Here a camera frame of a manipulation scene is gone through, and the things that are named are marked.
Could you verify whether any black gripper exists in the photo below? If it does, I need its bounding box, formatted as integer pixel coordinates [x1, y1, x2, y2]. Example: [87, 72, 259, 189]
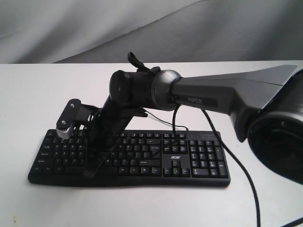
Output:
[82, 104, 143, 178]

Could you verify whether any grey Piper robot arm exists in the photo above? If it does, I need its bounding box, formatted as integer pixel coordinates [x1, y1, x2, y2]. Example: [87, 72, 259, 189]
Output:
[87, 52, 303, 183]

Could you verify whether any black Acer keyboard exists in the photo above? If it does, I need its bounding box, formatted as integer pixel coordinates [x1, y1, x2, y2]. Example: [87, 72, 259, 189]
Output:
[28, 129, 231, 187]

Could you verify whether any grey fabric backdrop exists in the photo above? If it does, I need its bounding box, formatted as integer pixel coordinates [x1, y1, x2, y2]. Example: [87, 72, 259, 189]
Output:
[0, 0, 303, 63]

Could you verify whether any black USB cable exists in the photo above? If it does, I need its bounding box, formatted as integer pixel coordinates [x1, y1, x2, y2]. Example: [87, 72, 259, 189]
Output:
[142, 112, 189, 132]

